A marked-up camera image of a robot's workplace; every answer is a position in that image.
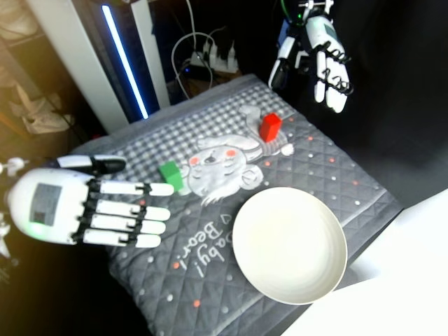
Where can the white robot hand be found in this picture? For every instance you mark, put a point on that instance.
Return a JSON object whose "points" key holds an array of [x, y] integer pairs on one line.
{"points": [[323, 35], [49, 206]]}

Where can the red block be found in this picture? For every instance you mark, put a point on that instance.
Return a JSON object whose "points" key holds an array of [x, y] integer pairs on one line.
{"points": [[270, 127]]}

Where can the green block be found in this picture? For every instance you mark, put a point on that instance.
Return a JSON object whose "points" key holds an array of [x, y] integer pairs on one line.
{"points": [[172, 175]]}

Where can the cream round plate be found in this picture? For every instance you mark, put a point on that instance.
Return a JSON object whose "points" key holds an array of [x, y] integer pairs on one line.
{"points": [[288, 245]]}

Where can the pale crumpled clutter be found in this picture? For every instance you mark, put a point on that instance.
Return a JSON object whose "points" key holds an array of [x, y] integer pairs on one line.
{"points": [[42, 115]]}

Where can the white power strip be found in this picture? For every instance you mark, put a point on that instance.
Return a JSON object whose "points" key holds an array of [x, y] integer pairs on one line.
{"points": [[217, 63]]}

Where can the white column with blue light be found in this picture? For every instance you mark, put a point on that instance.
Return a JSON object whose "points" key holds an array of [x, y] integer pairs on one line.
{"points": [[105, 63]]}

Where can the grey bear print quilt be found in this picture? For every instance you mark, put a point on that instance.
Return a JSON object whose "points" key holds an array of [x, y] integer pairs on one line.
{"points": [[224, 217]]}

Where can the white board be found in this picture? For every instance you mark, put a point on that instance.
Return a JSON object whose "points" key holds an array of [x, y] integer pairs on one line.
{"points": [[395, 273]]}

